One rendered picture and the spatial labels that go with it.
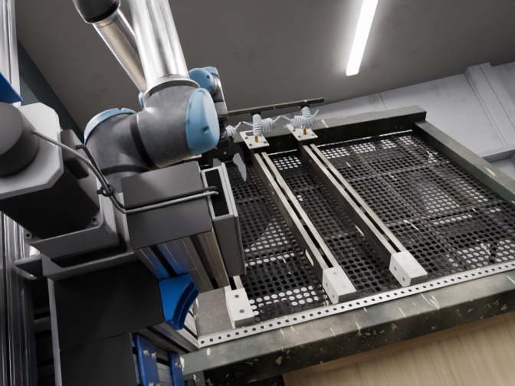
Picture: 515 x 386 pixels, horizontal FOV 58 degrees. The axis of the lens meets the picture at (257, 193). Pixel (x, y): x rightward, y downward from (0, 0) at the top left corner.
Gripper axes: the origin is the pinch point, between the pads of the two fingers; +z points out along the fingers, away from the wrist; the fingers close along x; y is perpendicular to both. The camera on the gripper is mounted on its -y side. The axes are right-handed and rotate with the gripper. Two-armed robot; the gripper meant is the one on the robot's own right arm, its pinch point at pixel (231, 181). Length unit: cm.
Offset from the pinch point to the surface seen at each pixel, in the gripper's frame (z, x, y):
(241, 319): 39.9, 7.2, -8.7
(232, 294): 34.4, 8.0, 0.5
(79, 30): -147, 86, 276
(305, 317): 44.2, -11.5, -8.9
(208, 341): 42.4, 17.5, -12.5
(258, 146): -11, -19, 80
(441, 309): 52, -52, -11
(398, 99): -38, -252, 450
